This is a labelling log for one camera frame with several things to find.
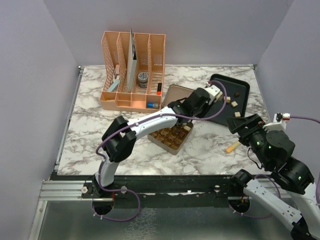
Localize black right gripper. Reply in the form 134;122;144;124
224;112;272;168

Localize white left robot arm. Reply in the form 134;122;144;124
93;87;212;198

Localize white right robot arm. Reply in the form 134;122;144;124
226;113;320;240

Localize cream square chocolate piece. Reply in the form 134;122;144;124
231;101;238;107

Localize gold chocolate tin box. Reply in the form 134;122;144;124
147;122;194;155

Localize black plastic tray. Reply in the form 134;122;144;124
209;73;250;126

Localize rose gold tin lid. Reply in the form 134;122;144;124
161;84;194;108

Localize tan stick on table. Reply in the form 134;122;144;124
225;141;241;154

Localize black orange marker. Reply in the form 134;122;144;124
156;82;162;96

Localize blue grey small bottle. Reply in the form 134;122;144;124
146;102;160;109

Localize small round patterned jar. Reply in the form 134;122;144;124
137;71;149;89

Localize peach plastic desk organizer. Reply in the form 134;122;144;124
100;31;166;113

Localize white upright booklet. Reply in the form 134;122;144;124
126;29;137;93

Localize pink stapler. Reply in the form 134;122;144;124
113;64;120;82

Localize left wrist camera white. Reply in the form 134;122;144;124
205;82;223;104

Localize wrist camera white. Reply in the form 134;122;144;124
205;82;223;104
263;112;291;131

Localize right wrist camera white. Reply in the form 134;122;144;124
263;112;291;131

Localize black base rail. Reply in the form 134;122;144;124
49;174;253;210

